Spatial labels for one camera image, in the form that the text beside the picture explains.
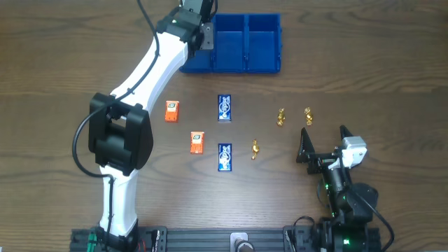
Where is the mounting rail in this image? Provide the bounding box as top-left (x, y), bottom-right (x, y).
top-left (69, 225), bottom-right (382, 252)

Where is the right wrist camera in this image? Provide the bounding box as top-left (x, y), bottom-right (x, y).
top-left (337, 136), bottom-right (368, 171)

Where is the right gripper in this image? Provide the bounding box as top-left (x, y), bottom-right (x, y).
top-left (295, 125), bottom-right (354, 175)

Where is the blue candy pack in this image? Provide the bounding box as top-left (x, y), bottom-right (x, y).
top-left (217, 143), bottom-right (233, 172)
top-left (217, 94), bottom-right (232, 123)

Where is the orange candy box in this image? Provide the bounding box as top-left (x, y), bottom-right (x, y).
top-left (164, 100), bottom-right (180, 123)
top-left (190, 131), bottom-right (205, 155)

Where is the black cable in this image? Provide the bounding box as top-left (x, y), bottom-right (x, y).
top-left (71, 0), bottom-right (161, 180)
top-left (363, 204), bottom-right (396, 252)

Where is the blue tray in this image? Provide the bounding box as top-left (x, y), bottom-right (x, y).
top-left (178, 13), bottom-right (283, 74)

